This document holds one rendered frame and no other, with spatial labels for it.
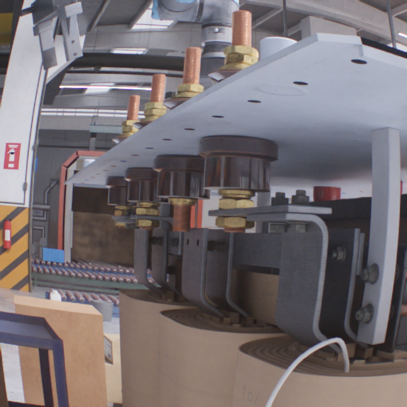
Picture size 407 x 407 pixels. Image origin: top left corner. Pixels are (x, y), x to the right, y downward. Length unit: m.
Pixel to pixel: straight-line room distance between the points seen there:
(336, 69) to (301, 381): 0.35
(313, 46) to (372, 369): 0.43
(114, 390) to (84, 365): 1.96
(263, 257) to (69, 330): 1.42
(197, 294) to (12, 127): 10.46
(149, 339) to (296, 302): 0.76
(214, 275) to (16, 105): 10.48
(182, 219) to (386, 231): 0.55
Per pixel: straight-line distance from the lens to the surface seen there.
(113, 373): 4.34
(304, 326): 0.79
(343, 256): 0.80
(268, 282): 1.15
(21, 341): 1.77
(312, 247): 0.78
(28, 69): 11.76
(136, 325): 1.56
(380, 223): 0.76
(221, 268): 1.22
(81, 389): 2.45
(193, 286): 1.21
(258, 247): 1.08
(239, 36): 1.00
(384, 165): 0.76
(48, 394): 2.26
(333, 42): 0.43
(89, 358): 2.42
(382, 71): 0.51
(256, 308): 1.20
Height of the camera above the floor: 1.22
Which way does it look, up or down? 3 degrees up
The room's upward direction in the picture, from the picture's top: 3 degrees clockwise
